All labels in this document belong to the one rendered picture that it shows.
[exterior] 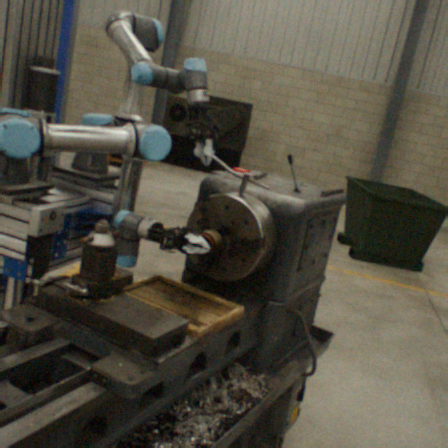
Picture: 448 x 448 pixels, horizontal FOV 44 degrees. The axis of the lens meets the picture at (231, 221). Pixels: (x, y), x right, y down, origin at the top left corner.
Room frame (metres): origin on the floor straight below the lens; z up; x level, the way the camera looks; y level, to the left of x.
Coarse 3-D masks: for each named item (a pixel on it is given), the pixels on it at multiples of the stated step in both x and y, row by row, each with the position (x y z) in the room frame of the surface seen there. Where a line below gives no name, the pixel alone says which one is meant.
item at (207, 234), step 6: (204, 234) 1.78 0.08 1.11; (210, 234) 1.78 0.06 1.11; (216, 234) 1.80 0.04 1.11; (210, 240) 1.76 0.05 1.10; (216, 240) 1.78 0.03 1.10; (198, 246) 1.79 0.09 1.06; (210, 246) 1.75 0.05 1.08; (216, 246) 1.77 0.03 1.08; (210, 252) 1.76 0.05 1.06; (216, 252) 1.80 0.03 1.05
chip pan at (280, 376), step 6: (312, 342) 2.41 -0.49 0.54; (318, 342) 2.43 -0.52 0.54; (324, 342) 2.44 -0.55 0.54; (306, 348) 2.33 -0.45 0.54; (300, 354) 2.26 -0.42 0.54; (306, 354) 2.27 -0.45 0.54; (294, 360) 2.19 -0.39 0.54; (300, 360) 2.20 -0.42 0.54; (288, 366) 2.12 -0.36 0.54; (294, 366) 2.13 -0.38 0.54; (282, 372) 2.05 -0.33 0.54; (288, 372) 2.07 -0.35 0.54; (276, 378) 1.99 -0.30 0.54; (282, 378) 2.00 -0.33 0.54; (276, 384) 1.95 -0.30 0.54
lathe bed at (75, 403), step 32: (256, 320) 1.93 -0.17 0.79; (0, 352) 1.23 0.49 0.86; (32, 352) 1.24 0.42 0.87; (64, 352) 1.31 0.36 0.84; (224, 352) 1.72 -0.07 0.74; (0, 384) 1.12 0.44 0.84; (32, 384) 1.26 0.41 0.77; (64, 384) 1.14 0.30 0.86; (96, 384) 1.16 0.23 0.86; (160, 384) 1.40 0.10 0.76; (192, 384) 1.53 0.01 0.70; (0, 416) 0.98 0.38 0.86; (32, 416) 1.00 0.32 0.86; (64, 416) 1.02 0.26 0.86; (96, 416) 1.20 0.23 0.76; (128, 416) 1.26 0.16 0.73
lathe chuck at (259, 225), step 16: (224, 208) 1.90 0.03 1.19; (240, 208) 1.88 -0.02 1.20; (256, 208) 1.90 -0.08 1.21; (192, 224) 1.95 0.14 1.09; (224, 224) 1.90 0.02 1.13; (240, 224) 1.87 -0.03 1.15; (256, 224) 1.84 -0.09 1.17; (192, 256) 1.94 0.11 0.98; (224, 256) 1.89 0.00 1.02; (240, 256) 1.86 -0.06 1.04; (256, 256) 1.83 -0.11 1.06; (208, 272) 1.91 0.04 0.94; (224, 272) 1.88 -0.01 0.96; (240, 272) 1.85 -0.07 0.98
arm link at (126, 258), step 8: (120, 240) 1.83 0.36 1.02; (128, 240) 1.82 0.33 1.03; (136, 240) 1.83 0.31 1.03; (120, 248) 1.82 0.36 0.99; (128, 248) 1.82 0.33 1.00; (136, 248) 1.83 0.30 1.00; (120, 256) 1.82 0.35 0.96; (128, 256) 1.82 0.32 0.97; (136, 256) 1.84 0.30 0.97; (120, 264) 1.82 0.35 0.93; (128, 264) 1.82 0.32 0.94
